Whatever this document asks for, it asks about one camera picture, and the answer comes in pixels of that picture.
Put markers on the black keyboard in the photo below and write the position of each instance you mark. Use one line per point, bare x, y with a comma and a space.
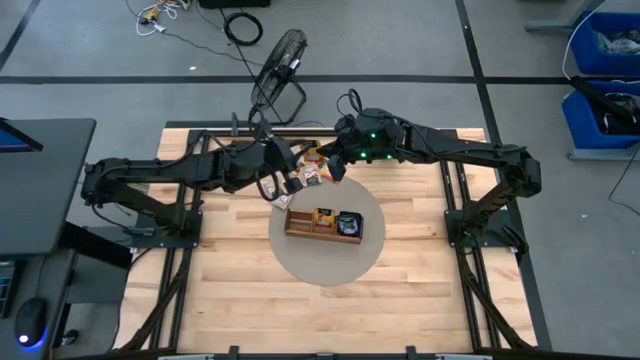
5, 295

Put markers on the round grey placemat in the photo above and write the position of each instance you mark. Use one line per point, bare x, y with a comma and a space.
325, 265

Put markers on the desk monitor with blue screen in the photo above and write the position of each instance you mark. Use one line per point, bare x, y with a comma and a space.
15, 142

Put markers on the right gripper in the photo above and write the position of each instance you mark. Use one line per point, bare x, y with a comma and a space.
350, 145

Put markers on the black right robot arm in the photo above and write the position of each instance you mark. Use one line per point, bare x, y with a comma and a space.
450, 147

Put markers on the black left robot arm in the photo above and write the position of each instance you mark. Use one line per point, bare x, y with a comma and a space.
165, 170

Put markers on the blue tea bag packet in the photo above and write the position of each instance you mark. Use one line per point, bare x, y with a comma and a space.
350, 223

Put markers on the brown vanilla tea bag packet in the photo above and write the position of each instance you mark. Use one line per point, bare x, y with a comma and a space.
282, 201
271, 188
311, 176

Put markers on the grey table leg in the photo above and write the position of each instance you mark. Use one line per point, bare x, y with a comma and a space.
560, 25

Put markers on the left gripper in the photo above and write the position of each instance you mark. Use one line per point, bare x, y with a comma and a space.
282, 155

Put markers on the black desk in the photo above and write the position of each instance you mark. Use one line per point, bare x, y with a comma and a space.
50, 200

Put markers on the black box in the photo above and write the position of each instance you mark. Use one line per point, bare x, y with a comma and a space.
235, 3

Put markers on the black equipment piece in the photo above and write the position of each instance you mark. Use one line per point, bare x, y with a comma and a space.
600, 100

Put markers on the black computer mouse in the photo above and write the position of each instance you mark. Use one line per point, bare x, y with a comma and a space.
30, 320

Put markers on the orange mango tea bag packet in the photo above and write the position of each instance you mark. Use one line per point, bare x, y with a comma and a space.
326, 174
312, 157
324, 219

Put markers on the blue plastic bin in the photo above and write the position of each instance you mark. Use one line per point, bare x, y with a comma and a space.
582, 125
585, 55

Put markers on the grey desk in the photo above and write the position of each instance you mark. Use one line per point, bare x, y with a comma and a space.
45, 280

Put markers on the black floor fan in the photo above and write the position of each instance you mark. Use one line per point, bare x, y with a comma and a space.
280, 60

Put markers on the wooden tea organizer box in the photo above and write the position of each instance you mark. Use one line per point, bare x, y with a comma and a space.
299, 225

